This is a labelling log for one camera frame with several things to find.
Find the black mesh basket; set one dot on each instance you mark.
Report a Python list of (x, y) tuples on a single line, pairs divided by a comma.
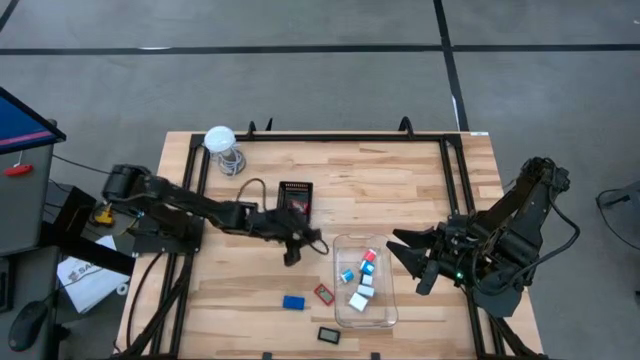
[(287, 192)]

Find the black computer mouse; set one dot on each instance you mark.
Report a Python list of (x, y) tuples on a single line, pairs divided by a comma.
[(26, 325)]

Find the black equipment box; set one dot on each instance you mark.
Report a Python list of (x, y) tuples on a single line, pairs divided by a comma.
[(70, 207)]

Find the small blue white charger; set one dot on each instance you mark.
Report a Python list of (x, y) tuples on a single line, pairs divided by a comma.
[(347, 275)]

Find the black metal table frame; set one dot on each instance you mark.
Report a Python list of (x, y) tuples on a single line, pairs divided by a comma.
[(350, 136)]

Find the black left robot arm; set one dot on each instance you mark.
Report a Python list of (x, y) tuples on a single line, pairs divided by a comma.
[(175, 200)]

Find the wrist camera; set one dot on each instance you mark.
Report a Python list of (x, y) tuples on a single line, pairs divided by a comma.
[(428, 277), (293, 255)]

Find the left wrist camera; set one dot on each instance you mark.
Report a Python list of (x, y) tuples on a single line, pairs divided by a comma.
[(293, 255)]

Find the white printed paper bag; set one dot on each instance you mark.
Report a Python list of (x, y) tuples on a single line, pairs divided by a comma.
[(90, 285)]

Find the clear plastic container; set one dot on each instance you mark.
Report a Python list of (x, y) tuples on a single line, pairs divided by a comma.
[(385, 305)]

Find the black metal bar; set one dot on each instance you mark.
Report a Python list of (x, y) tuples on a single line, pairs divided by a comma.
[(90, 250)]

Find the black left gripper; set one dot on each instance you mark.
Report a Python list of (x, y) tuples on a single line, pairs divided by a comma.
[(275, 225)]

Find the red white charger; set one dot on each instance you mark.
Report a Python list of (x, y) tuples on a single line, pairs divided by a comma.
[(369, 255)]

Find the grey cabinet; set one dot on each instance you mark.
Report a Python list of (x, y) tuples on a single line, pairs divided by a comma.
[(25, 210)]

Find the white wall charger cube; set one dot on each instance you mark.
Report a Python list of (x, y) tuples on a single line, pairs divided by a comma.
[(365, 291), (358, 302)]

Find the monitor with blue screen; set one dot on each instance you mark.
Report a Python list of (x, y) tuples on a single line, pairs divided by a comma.
[(20, 125)]

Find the white mushroom lamp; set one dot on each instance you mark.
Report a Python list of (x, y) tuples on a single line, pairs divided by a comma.
[(219, 138)]

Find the yellow tool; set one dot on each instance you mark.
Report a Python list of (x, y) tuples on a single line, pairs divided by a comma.
[(104, 216)]

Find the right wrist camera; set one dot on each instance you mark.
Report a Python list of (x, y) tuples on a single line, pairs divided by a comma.
[(428, 277)]

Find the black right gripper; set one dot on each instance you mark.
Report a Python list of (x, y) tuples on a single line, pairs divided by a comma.
[(447, 250)]

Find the blue plastic box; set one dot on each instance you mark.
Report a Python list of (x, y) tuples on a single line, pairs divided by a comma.
[(293, 302)]

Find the black keyboard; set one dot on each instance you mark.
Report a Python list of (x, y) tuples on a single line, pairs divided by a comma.
[(6, 285)]

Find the large blue white charger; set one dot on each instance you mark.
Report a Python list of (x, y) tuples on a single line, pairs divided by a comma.
[(367, 268)]

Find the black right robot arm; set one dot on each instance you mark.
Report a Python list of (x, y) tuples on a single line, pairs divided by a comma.
[(520, 235)]

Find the black digital display module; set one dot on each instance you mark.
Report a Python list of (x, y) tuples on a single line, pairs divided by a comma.
[(329, 335)]

